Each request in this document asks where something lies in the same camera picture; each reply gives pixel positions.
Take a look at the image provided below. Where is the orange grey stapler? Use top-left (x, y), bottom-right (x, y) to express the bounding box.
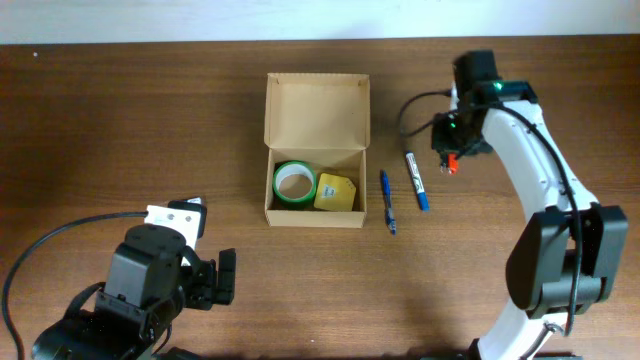
top-left (440, 153), bottom-right (459, 175)

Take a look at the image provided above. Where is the green tape roll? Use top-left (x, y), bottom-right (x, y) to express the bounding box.
top-left (272, 161), bottom-right (317, 210)

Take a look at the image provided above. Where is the yellow spiral notepad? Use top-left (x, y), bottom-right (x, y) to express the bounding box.
top-left (314, 173), bottom-right (357, 212)

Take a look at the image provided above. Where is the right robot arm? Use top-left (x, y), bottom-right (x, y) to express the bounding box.
top-left (431, 50), bottom-right (628, 359)

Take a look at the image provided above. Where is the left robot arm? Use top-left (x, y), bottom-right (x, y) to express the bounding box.
top-left (32, 197), bottom-right (236, 359)

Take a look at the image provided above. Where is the blue white marker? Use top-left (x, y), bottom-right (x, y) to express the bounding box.
top-left (404, 151), bottom-right (430, 212)

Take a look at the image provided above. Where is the blue ballpoint pen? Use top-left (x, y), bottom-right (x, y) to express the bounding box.
top-left (380, 170), bottom-right (397, 235)

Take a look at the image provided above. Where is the brown cardboard box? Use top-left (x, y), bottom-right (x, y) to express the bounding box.
top-left (264, 73), bottom-right (371, 228)

